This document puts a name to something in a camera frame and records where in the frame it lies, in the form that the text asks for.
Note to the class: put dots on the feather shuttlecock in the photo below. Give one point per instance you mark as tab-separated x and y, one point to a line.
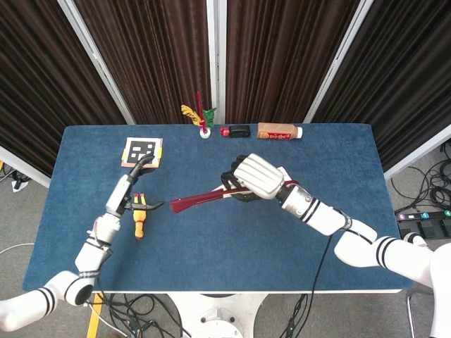
202	121

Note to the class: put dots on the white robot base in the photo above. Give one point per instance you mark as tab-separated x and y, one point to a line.
216	313

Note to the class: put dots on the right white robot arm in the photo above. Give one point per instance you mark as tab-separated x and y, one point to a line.
356	229

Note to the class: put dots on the black bottle with red cap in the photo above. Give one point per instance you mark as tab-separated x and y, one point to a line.
236	131

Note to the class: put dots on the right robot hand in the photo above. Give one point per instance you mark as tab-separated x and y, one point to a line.
255	177

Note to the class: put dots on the fiducial marker card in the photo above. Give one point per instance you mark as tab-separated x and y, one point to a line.
142	152

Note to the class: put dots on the red folding fan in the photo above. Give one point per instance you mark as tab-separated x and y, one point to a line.
208	200

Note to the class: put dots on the yellow floor tape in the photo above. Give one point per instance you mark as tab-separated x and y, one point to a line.
94	317

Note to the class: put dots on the brown drink bottle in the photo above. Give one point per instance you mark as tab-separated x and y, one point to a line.
278	131

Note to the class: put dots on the yellow rubber chicken toy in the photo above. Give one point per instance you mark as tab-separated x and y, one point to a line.
139	220

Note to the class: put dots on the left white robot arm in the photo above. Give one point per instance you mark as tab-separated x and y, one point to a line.
70	267

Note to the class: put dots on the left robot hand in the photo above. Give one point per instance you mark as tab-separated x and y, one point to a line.
132	192

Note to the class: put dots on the blue table mat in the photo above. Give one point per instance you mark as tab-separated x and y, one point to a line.
218	246

